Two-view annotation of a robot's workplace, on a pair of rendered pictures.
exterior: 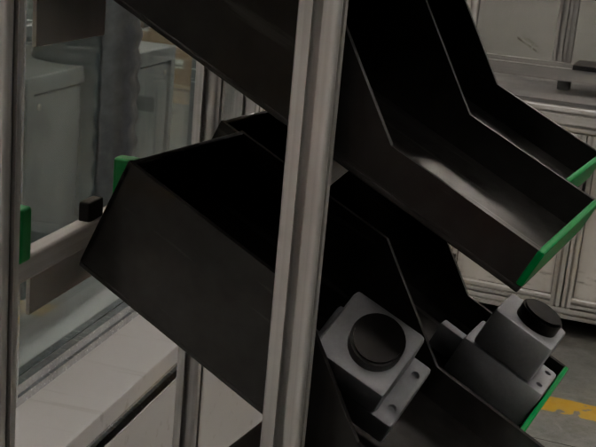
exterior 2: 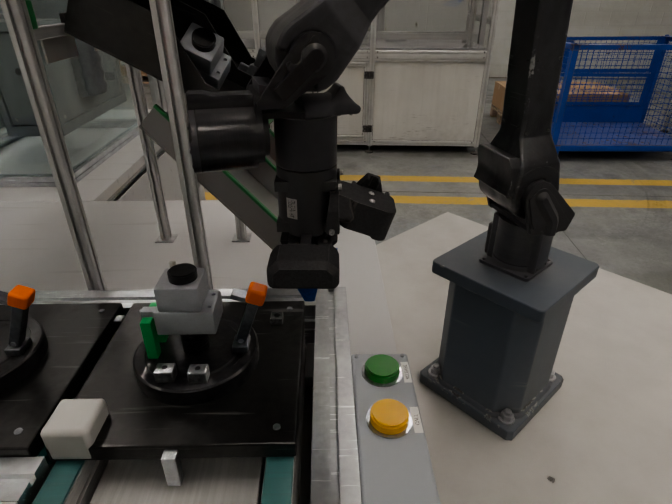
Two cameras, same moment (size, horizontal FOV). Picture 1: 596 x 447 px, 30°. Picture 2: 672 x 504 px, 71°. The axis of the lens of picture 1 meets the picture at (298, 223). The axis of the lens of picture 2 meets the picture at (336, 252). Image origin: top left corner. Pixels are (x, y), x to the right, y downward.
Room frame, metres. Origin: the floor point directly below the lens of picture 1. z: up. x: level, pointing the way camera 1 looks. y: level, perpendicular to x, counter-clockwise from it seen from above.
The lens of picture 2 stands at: (-0.13, -0.03, 1.35)
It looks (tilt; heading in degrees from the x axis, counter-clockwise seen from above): 29 degrees down; 344
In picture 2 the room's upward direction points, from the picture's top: straight up
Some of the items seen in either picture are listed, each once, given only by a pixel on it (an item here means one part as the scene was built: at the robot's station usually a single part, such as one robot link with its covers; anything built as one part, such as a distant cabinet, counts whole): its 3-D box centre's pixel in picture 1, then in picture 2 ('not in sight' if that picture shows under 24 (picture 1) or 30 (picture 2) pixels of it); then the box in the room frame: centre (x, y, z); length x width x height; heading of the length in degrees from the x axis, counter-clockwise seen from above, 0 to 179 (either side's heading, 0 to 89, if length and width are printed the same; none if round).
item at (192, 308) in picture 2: not in sight; (177, 297); (0.33, 0.02, 1.06); 0.08 x 0.04 x 0.07; 76
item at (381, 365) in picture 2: not in sight; (382, 371); (0.26, -0.20, 0.96); 0.04 x 0.04 x 0.02
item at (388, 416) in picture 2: not in sight; (389, 418); (0.19, -0.18, 0.96); 0.04 x 0.04 x 0.02
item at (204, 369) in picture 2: not in sight; (198, 373); (0.27, 0.01, 1.00); 0.02 x 0.01 x 0.02; 75
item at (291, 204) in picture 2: not in sight; (307, 203); (0.29, -0.12, 1.17); 0.19 x 0.06 x 0.08; 164
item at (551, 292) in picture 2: not in sight; (501, 327); (0.29, -0.38, 0.96); 0.15 x 0.15 x 0.20; 26
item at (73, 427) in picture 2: not in sight; (77, 428); (0.26, 0.13, 0.97); 0.05 x 0.05 x 0.04; 75
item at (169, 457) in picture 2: not in sight; (172, 467); (0.20, 0.04, 0.95); 0.01 x 0.01 x 0.04; 75
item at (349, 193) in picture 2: not in sight; (360, 202); (0.28, -0.17, 1.17); 0.07 x 0.07 x 0.06; 72
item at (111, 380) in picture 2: not in sight; (200, 365); (0.33, 0.01, 0.96); 0.24 x 0.24 x 0.02; 75
